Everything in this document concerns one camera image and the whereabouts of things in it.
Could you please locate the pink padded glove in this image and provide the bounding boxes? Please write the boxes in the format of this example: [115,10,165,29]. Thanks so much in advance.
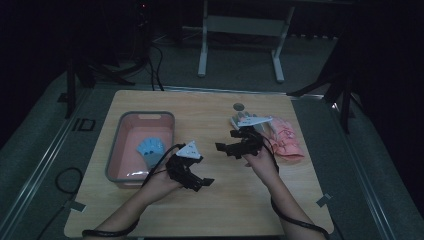
[266,115,306,162]

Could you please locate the black looped floor cable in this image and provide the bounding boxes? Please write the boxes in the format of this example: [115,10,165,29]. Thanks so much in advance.
[35,166,84,240]

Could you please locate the black tripod stand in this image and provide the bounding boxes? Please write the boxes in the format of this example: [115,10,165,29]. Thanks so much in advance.
[84,0,158,87]

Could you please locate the blue knit glove dark dots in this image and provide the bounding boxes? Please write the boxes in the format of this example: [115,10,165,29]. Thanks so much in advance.
[135,136,167,169]

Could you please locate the black metal post stand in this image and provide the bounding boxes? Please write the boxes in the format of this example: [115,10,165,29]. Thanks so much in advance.
[57,59,98,120]

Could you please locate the left hand-held gripper black cable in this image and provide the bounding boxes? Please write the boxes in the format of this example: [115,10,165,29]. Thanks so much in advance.
[81,143,186,239]

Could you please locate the grey tape piece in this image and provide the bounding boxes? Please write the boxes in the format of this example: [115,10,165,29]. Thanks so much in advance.
[69,200,87,213]
[315,193,333,208]

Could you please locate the person's left hand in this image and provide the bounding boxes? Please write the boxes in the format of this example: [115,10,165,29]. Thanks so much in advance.
[141,166,184,205]

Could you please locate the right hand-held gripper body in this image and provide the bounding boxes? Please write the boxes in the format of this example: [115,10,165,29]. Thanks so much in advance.
[228,115,274,160]

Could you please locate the black angled metal stand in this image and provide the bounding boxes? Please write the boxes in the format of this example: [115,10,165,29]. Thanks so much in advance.
[287,33,366,135]

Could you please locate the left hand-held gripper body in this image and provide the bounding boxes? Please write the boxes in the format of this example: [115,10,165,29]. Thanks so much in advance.
[165,140,202,186]

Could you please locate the person's right hand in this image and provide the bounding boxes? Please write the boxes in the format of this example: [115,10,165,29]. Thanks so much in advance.
[244,146,281,188]

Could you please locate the white metal desk frame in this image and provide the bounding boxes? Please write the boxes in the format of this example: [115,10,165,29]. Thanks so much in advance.
[197,0,297,84]

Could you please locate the metal floor rail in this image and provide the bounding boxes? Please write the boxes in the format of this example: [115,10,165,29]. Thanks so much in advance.
[331,101,396,240]
[0,88,93,234]

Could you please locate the hand-held gripper black cable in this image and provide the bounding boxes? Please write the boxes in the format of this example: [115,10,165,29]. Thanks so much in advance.
[258,131,331,240]
[81,143,186,239]

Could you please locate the pink basin grey rim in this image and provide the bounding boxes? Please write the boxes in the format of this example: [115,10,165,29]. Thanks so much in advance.
[104,110,177,189]

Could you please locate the right hand-held gripper black cable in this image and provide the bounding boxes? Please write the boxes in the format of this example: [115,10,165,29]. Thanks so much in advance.
[258,131,331,240]

